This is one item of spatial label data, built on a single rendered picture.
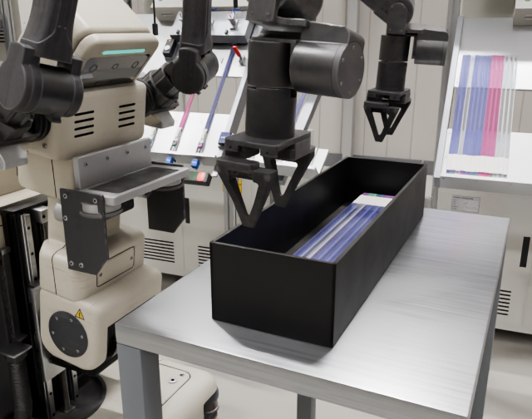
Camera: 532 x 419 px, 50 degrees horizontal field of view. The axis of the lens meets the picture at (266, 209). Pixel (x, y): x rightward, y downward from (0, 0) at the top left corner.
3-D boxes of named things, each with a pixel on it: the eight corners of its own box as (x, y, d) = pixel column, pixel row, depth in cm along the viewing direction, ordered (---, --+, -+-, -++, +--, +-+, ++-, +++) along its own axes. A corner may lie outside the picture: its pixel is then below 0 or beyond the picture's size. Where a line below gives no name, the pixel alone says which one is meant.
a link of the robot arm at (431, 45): (391, -7, 112) (388, 2, 105) (453, -4, 109) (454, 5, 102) (386, 55, 118) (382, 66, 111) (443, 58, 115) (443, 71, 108)
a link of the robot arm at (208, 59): (168, 66, 130) (158, 73, 126) (197, 38, 125) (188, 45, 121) (194, 97, 133) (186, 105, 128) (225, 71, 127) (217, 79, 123)
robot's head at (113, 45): (5, 48, 104) (38, -19, 97) (86, 45, 122) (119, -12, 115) (54, 105, 103) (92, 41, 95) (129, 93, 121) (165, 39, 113)
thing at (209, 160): (221, 167, 214) (214, 157, 208) (76, 154, 236) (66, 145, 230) (222, 164, 214) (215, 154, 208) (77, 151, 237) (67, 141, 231)
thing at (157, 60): (247, 84, 228) (243, 76, 224) (108, 79, 251) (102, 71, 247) (267, 21, 241) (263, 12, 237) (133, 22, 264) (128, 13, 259)
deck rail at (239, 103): (226, 167, 213) (220, 159, 208) (221, 167, 214) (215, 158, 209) (271, 22, 241) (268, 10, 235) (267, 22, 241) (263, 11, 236)
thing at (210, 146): (219, 160, 212) (216, 156, 209) (74, 148, 235) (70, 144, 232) (233, 118, 220) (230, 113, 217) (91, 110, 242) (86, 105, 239)
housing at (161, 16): (265, 30, 241) (256, 5, 228) (164, 30, 257) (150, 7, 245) (269, 16, 244) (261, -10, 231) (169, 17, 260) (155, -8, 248)
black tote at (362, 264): (343, 205, 126) (346, 155, 123) (423, 216, 119) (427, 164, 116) (211, 319, 77) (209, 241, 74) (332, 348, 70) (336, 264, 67)
